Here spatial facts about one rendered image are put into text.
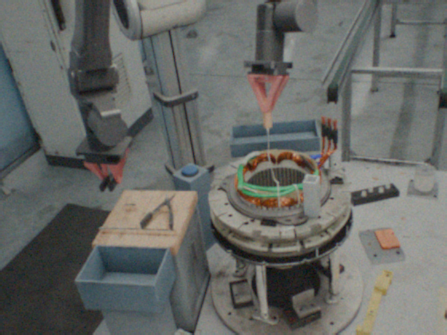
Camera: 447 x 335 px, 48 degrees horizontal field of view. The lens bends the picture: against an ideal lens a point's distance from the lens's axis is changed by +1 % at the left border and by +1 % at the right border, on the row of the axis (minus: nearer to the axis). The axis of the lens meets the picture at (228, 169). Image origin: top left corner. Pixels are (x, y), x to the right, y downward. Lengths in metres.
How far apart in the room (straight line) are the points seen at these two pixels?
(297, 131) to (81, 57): 0.76
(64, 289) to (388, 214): 1.68
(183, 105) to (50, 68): 1.88
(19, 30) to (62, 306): 1.62
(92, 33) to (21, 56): 2.48
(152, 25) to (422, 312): 0.96
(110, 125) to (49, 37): 2.25
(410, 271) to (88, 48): 0.96
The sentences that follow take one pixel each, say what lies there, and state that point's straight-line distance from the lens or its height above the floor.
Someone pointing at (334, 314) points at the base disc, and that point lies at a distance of 1.26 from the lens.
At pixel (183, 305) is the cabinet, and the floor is 0.88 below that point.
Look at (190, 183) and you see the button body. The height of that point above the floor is 1.03.
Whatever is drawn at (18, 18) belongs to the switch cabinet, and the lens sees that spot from 3.25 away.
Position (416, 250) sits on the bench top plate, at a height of 0.78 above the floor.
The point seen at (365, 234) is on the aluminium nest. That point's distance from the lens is 1.47.
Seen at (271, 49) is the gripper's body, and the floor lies 1.42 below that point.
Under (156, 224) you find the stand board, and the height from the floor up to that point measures 1.07.
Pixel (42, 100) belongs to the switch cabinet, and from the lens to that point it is 3.43.
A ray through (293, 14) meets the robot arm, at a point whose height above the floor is 1.49.
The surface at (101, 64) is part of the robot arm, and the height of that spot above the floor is 1.46.
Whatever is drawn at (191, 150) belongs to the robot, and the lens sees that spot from 1.53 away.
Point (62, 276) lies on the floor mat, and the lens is 2.75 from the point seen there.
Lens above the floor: 1.76
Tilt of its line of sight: 33 degrees down
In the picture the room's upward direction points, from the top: 8 degrees counter-clockwise
